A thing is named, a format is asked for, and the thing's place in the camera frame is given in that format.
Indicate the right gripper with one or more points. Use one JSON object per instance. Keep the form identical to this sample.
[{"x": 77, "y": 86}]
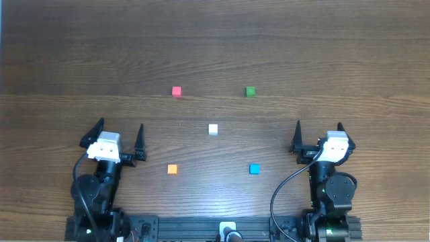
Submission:
[{"x": 307, "y": 154}]

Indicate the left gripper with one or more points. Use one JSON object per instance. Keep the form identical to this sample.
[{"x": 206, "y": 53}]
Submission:
[{"x": 129, "y": 159}]

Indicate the orange cube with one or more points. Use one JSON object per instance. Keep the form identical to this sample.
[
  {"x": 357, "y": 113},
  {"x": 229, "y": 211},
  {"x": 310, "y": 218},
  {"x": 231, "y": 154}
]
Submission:
[{"x": 172, "y": 169}]

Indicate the blue cube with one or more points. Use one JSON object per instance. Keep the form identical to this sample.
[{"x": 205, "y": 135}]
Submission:
[{"x": 254, "y": 169}]

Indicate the red cube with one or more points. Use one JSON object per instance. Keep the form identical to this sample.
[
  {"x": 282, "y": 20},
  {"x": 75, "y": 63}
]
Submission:
[{"x": 176, "y": 91}]

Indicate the green cube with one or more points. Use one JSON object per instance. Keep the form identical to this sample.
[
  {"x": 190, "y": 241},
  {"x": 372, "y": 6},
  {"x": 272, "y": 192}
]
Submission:
[{"x": 250, "y": 91}]

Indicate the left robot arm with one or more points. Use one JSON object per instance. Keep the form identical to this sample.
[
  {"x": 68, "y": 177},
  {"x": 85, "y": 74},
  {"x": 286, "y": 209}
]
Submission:
[{"x": 85, "y": 191}]

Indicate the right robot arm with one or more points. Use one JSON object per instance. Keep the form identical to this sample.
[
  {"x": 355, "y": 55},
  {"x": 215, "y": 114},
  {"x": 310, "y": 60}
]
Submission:
[{"x": 339, "y": 191}]

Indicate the white cube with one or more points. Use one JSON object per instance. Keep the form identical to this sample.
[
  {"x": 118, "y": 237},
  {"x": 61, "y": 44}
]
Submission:
[{"x": 213, "y": 129}]

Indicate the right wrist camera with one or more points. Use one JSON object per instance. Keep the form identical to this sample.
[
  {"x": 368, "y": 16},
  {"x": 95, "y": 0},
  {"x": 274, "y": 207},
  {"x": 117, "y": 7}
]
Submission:
[{"x": 334, "y": 146}]

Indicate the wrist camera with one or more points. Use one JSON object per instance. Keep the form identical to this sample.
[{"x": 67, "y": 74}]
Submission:
[
  {"x": 104, "y": 146},
  {"x": 334, "y": 146}
]

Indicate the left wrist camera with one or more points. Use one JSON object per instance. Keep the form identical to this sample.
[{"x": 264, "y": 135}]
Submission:
[{"x": 104, "y": 146}]

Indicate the mounting rail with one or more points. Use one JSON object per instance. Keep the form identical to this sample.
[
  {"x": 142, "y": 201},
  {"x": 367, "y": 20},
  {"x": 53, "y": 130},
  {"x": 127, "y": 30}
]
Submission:
[{"x": 188, "y": 228}]

